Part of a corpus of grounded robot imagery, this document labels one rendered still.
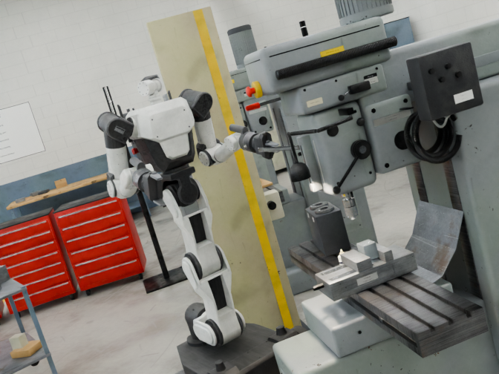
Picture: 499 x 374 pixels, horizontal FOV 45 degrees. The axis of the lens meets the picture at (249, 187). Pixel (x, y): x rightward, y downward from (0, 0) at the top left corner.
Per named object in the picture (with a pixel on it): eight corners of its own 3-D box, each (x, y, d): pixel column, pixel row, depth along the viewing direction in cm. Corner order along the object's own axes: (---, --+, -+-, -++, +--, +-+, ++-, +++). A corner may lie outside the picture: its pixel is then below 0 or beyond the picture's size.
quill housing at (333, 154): (334, 199, 215) (311, 113, 209) (314, 192, 235) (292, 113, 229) (381, 182, 219) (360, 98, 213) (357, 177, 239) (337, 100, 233)
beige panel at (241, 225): (247, 369, 391) (140, 20, 351) (234, 346, 430) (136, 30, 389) (319, 340, 402) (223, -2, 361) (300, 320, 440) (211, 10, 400)
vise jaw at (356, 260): (359, 273, 216) (356, 263, 216) (341, 263, 231) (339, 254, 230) (373, 267, 218) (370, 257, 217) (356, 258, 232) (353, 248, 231)
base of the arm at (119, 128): (94, 135, 269) (97, 110, 266) (122, 136, 276) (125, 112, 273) (105, 143, 257) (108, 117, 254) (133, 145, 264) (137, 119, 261)
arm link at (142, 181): (145, 205, 231) (135, 197, 241) (168, 199, 236) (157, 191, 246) (142, 174, 227) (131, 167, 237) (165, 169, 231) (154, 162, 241)
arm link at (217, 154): (224, 158, 279) (209, 172, 295) (240, 150, 284) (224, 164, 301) (212, 139, 279) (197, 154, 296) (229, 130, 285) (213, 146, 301)
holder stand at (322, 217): (325, 257, 265) (314, 214, 262) (314, 245, 287) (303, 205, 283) (351, 248, 266) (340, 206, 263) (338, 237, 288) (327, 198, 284)
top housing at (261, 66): (272, 95, 202) (258, 48, 199) (252, 98, 227) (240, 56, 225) (394, 58, 212) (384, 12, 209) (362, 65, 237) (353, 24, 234)
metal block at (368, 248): (367, 261, 222) (363, 246, 221) (359, 257, 228) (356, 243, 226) (379, 257, 223) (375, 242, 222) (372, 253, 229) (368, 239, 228)
